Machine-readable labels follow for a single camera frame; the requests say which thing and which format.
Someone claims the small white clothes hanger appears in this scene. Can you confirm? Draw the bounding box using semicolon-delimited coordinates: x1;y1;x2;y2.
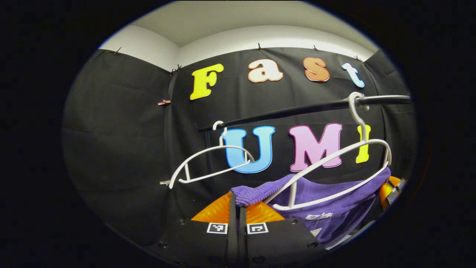
160;121;255;189

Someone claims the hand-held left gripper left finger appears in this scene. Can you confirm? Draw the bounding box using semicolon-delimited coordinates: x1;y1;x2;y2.
148;192;239;268

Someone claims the large white clothes hanger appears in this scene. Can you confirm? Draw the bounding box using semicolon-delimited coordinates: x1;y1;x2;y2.
262;92;392;211

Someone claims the purple shirt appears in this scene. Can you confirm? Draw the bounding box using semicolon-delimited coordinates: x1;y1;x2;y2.
231;166;392;248

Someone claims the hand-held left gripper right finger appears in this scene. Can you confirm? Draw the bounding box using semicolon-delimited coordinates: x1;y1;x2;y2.
238;201;328;268

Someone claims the black backdrop cloth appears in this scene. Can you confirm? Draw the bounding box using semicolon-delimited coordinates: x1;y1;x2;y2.
61;47;419;257

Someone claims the black clothes rack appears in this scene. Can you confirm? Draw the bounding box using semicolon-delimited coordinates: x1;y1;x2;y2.
199;95;411;175

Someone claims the row of black backdrop clips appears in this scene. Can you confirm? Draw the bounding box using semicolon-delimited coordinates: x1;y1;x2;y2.
113;43;365;75

